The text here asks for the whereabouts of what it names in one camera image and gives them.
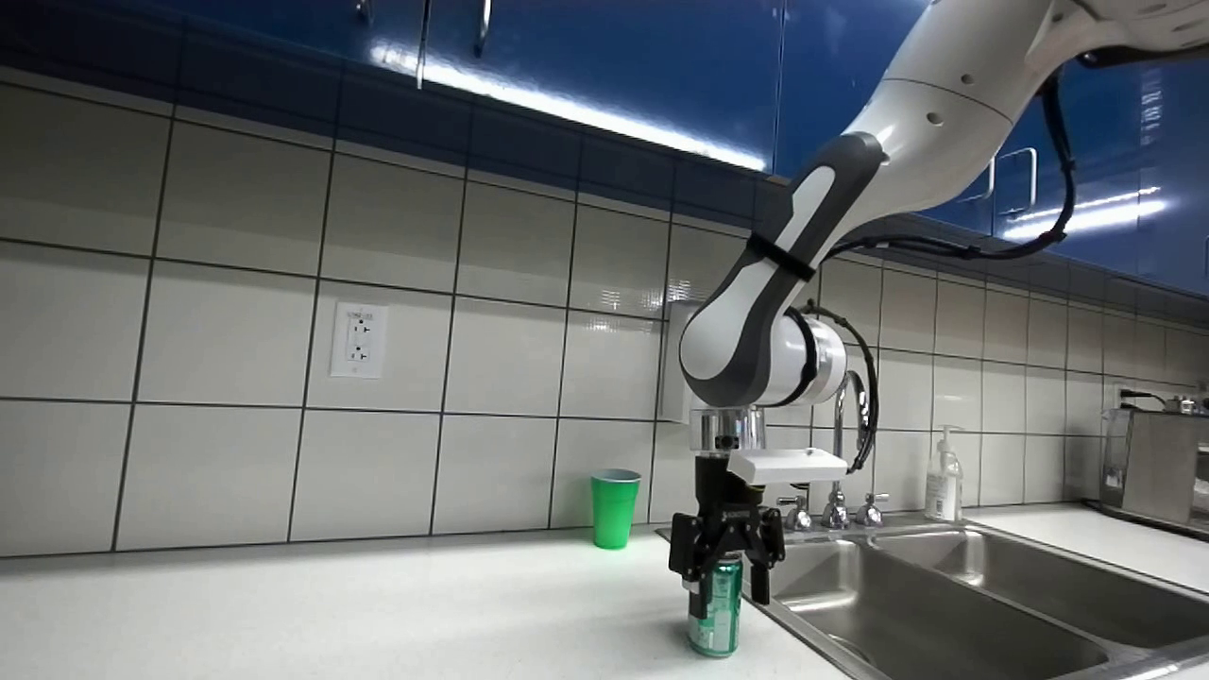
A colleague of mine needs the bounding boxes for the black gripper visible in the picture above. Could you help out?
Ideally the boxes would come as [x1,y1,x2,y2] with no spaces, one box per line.
[670,458,785,621]

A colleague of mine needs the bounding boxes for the green soda can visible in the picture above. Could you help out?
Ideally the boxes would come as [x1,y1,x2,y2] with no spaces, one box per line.
[688,557,743,658]

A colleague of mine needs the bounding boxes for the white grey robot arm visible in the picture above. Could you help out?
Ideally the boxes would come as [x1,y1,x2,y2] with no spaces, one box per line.
[678,0,1209,416]

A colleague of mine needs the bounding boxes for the stainless steel double sink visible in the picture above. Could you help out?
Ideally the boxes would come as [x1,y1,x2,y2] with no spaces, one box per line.
[764,527,1209,680]

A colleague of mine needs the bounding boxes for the chrome gooseneck faucet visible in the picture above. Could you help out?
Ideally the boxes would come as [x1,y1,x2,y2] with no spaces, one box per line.
[819,381,862,533]

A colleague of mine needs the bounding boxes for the green plastic cup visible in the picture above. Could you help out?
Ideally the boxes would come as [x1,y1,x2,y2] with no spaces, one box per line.
[589,470,638,551]

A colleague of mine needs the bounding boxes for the white pump soap bottle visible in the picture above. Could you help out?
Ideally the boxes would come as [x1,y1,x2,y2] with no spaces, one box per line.
[926,433,962,522]

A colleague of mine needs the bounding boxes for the silver toaster appliance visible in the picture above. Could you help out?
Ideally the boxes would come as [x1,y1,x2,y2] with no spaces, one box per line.
[1099,388,1209,536]

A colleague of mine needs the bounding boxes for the blue upper cabinets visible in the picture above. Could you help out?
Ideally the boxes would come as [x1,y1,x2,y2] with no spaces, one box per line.
[0,0,1204,318]

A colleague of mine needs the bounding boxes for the left faucet handle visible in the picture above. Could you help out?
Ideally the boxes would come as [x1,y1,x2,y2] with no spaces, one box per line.
[782,492,814,533]

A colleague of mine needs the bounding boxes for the faucet handle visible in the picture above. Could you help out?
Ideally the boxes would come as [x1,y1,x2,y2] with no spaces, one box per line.
[857,492,885,527]
[782,492,814,533]

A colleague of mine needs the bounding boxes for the right faucet handle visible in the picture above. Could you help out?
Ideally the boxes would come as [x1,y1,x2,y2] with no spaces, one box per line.
[857,492,885,527]

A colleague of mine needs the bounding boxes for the white wall power outlet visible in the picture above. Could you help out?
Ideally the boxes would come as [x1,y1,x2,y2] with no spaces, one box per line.
[332,303,387,378]

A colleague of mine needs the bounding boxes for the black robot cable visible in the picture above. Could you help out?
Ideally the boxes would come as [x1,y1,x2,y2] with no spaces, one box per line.
[803,48,1209,478]

